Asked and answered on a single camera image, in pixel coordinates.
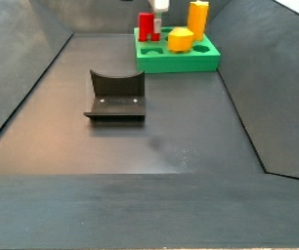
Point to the white second gripper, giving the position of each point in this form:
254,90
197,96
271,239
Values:
159,6

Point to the red double-square block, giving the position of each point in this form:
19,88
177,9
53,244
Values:
145,27

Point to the green shape sorter board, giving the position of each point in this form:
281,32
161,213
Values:
154,59

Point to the yellow pentagon block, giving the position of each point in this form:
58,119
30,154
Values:
179,40

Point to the yellow star block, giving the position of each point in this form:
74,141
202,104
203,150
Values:
197,18

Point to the black curved holder stand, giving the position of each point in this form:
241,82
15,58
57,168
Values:
118,96

